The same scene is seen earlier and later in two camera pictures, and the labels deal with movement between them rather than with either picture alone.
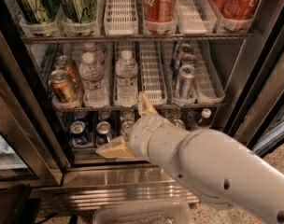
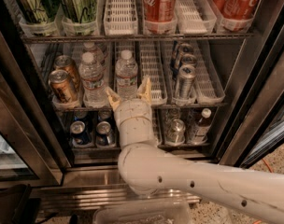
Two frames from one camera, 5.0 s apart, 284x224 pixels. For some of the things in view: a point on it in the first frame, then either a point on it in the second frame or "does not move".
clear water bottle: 126,81 does not move
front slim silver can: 185,82 does not move
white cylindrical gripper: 141,136 → 133,109
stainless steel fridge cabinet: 70,63 does not move
